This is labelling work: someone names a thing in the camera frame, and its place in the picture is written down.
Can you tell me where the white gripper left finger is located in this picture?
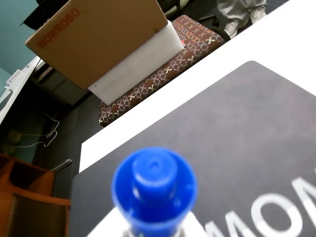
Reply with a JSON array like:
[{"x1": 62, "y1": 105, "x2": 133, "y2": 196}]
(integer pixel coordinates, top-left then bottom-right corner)
[{"x1": 85, "y1": 206, "x2": 129, "y2": 237}]

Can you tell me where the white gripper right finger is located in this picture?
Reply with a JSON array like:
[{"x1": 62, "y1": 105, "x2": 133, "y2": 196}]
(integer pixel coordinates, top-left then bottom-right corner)
[{"x1": 181, "y1": 213, "x2": 208, "y2": 237}]

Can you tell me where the blue Expo whiteboard marker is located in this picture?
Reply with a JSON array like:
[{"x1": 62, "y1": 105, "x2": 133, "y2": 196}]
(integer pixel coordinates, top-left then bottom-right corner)
[{"x1": 111, "y1": 146, "x2": 198, "y2": 237}]

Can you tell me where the grey pen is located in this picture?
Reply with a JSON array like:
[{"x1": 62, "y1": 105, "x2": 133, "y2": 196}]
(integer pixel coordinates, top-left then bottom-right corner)
[{"x1": 50, "y1": 158, "x2": 74, "y2": 174}]

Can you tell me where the orange wooden furniture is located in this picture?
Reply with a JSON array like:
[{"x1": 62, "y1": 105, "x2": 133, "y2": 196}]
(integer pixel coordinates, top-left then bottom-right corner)
[{"x1": 0, "y1": 152, "x2": 72, "y2": 237}]

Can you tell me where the grey WOWROBO mat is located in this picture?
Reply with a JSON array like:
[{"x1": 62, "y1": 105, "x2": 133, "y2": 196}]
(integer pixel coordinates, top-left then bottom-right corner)
[{"x1": 69, "y1": 60, "x2": 316, "y2": 237}]

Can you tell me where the white foam block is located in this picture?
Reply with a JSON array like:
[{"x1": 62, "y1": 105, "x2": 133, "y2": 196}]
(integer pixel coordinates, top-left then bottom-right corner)
[{"x1": 87, "y1": 20, "x2": 186, "y2": 106}]

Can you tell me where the white board with tray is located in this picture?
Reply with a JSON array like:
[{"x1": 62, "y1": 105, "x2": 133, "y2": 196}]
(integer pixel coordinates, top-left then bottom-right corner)
[{"x1": 0, "y1": 55, "x2": 42, "y2": 125}]

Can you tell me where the brown WOWROBO cardboard box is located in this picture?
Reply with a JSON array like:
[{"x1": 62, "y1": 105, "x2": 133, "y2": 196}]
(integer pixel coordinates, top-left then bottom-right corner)
[{"x1": 24, "y1": 0, "x2": 169, "y2": 90}]

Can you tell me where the brown patterned upholstered seat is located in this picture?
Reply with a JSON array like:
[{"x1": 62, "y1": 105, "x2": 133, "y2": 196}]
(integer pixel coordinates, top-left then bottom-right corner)
[{"x1": 98, "y1": 14, "x2": 225, "y2": 128}]

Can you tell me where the thin white floor wire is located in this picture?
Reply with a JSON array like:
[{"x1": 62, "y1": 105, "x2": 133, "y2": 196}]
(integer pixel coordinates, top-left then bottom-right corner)
[{"x1": 14, "y1": 113, "x2": 60, "y2": 149}]

